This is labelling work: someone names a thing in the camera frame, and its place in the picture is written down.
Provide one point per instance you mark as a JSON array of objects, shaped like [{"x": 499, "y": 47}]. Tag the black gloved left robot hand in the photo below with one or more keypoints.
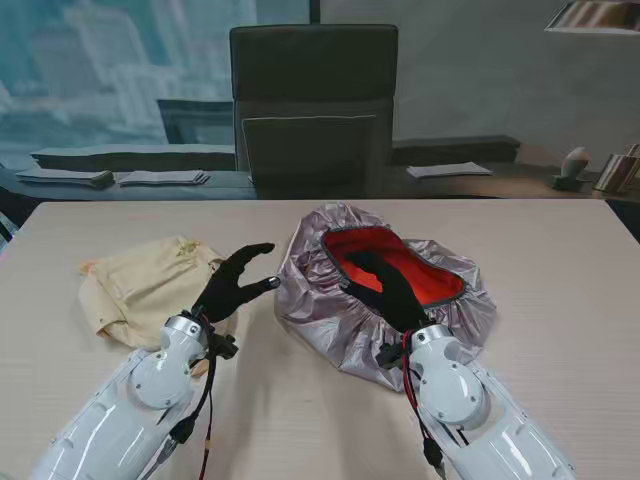
[{"x": 222, "y": 290}]

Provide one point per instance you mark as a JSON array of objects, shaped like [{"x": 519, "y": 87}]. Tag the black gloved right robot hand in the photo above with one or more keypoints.
[{"x": 395, "y": 300}]

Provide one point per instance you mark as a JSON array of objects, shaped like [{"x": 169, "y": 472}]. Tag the cream yellow cloth garment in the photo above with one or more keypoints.
[{"x": 145, "y": 285}]

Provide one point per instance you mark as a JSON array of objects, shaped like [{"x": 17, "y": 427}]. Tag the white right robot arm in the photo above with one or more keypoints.
[{"x": 480, "y": 415}]

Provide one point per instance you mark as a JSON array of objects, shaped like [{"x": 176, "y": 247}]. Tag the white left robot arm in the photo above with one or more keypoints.
[{"x": 115, "y": 420}]

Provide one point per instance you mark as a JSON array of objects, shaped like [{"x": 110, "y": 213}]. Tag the thin grey paper stack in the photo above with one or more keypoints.
[{"x": 165, "y": 178}]

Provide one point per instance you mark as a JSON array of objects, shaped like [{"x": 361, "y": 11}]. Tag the white paper sheet stack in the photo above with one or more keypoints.
[{"x": 447, "y": 170}]

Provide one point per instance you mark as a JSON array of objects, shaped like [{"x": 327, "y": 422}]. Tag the long dark grey slab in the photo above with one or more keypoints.
[{"x": 130, "y": 157}]

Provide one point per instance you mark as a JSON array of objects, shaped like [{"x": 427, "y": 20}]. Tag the thick grey paper stack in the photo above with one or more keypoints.
[{"x": 65, "y": 178}]

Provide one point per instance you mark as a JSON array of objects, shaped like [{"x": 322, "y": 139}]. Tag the dark grey office chair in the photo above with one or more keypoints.
[{"x": 315, "y": 100}]

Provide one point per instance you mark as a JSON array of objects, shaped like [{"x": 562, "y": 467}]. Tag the beige vase on dark base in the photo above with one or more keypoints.
[{"x": 575, "y": 165}]

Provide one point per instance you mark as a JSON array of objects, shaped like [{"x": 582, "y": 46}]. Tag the leaning golden books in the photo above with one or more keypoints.
[{"x": 617, "y": 172}]

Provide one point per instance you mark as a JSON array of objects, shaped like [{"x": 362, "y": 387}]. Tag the copper hanging lamp shade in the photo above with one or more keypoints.
[{"x": 595, "y": 17}]

